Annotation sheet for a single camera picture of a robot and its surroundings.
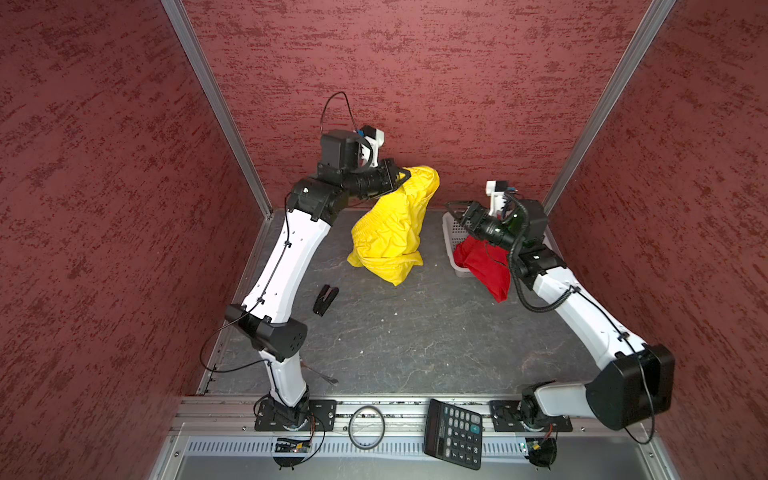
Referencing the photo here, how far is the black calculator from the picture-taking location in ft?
2.27

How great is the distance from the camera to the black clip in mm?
936

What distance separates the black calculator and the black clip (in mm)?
420
